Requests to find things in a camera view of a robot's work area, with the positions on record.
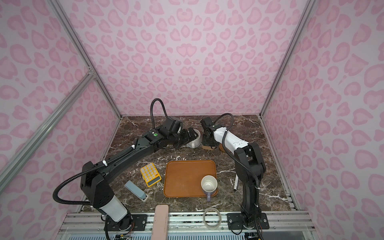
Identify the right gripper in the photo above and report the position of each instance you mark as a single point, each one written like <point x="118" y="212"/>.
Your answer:
<point x="204" y="143"/>

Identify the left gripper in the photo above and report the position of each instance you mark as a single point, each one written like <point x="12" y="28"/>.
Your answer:
<point x="187" y="139"/>

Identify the white mug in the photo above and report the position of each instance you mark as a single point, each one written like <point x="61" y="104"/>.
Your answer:
<point x="197" y="141"/>

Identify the lavender mug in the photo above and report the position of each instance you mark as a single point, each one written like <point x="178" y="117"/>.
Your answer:
<point x="209" y="186"/>

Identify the cork flower-shaped coaster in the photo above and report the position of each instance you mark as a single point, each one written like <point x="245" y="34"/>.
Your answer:
<point x="206" y="147"/>

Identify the brown round wooden coaster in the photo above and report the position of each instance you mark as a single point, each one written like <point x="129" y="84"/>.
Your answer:
<point x="221" y="148"/>

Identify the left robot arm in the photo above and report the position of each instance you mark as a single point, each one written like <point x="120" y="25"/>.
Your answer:
<point x="96" y="184"/>

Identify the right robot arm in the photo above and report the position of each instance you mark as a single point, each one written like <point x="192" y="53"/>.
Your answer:
<point x="249" y="164"/>

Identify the orange brown tray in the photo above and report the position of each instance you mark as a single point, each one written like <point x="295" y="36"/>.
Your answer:
<point x="183" y="178"/>

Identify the black white marker pen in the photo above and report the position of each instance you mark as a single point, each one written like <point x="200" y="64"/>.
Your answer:
<point x="236" y="183"/>

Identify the yellow calculator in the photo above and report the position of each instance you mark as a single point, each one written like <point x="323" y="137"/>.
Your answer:
<point x="150" y="174"/>

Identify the grey blue stapler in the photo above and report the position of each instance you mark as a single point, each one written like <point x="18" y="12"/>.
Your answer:
<point x="134" y="189"/>

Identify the clear tape roll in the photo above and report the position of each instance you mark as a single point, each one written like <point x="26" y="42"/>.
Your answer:
<point x="212" y="218"/>

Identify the pink rectangular bar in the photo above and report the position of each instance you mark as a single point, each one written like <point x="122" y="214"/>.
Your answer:
<point x="160" y="223"/>

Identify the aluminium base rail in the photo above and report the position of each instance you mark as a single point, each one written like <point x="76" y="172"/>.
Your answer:
<point x="295" y="225"/>

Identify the left aluminium frame strut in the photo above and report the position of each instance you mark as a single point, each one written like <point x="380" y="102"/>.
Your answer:
<point x="19" y="160"/>

